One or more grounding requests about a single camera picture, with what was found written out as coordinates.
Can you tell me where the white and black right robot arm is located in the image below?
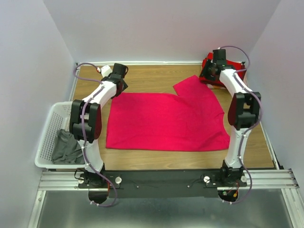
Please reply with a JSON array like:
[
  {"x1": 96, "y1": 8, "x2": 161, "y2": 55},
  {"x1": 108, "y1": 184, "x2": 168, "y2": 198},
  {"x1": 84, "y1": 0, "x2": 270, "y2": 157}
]
[{"x1": 199, "y1": 47, "x2": 262, "y2": 186}]

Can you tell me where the folded light pink t shirt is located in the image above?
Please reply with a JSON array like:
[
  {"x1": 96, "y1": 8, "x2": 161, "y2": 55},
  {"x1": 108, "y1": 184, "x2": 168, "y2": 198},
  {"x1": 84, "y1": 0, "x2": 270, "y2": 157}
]
[{"x1": 207, "y1": 84, "x2": 226, "y2": 89}]

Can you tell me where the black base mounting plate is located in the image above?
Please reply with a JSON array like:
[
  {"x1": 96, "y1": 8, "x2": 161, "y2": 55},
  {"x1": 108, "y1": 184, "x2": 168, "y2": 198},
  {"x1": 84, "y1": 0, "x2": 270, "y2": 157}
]
[{"x1": 76, "y1": 169, "x2": 248, "y2": 201}]

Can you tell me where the folded red t shirt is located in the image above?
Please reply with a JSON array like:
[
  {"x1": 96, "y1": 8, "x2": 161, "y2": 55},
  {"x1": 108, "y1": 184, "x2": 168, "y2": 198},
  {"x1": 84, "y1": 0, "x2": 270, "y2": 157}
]
[{"x1": 199, "y1": 52, "x2": 245, "y2": 86}]

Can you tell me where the white plastic laundry basket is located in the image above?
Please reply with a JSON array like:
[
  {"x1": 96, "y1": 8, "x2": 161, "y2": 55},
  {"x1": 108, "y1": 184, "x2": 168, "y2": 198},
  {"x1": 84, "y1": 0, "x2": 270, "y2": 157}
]
[{"x1": 35, "y1": 101, "x2": 85, "y2": 170}]

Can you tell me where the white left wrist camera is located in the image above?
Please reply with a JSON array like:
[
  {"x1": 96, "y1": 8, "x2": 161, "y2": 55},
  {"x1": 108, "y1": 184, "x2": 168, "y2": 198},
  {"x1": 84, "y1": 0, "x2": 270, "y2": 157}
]
[{"x1": 96, "y1": 65, "x2": 112, "y2": 77}]

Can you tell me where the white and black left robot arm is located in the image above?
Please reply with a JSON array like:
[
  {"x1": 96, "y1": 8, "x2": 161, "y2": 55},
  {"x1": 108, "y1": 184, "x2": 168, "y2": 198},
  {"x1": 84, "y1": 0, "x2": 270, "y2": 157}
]
[{"x1": 69, "y1": 62, "x2": 129, "y2": 188}]

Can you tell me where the aluminium frame rail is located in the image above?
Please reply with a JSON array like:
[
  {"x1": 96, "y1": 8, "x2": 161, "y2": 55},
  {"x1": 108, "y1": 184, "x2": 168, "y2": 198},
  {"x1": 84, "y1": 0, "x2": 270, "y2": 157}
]
[{"x1": 38, "y1": 170, "x2": 299, "y2": 191}]

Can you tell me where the grey t shirt in basket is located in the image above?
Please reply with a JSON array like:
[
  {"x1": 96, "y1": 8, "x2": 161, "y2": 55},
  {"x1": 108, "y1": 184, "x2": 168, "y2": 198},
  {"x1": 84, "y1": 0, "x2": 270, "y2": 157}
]
[{"x1": 51, "y1": 129, "x2": 85, "y2": 165}]

